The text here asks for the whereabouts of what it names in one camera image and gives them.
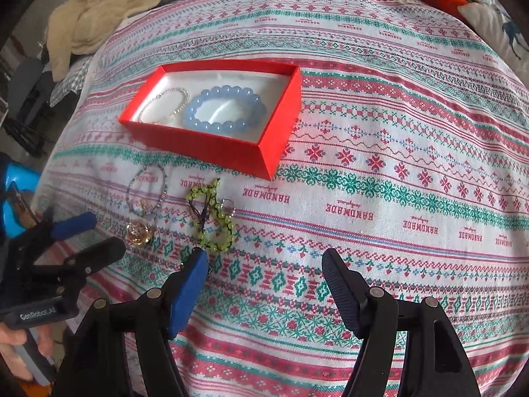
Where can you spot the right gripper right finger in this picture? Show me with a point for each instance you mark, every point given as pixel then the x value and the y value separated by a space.
pixel 435 362

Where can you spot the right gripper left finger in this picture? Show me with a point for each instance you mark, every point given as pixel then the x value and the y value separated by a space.
pixel 95 364

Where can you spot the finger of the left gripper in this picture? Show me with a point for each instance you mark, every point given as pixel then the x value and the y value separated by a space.
pixel 97 257
pixel 74 226

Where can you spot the gold ring pendant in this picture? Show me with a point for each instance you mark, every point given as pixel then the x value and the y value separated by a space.
pixel 139 233

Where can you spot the red jewelry box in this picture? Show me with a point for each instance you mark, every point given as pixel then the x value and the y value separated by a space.
pixel 233 113

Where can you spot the person left hand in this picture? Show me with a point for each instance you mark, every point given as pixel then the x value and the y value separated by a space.
pixel 12 340

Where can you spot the grey checked sheet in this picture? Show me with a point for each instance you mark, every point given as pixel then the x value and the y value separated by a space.
pixel 73 81

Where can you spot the patterned bedspread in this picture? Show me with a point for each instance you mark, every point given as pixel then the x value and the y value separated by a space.
pixel 409 157

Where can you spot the beige blanket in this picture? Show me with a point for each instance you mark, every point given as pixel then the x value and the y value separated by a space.
pixel 80 27

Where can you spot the white deer pillow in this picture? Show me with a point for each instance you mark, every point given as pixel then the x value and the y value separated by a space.
pixel 501 33

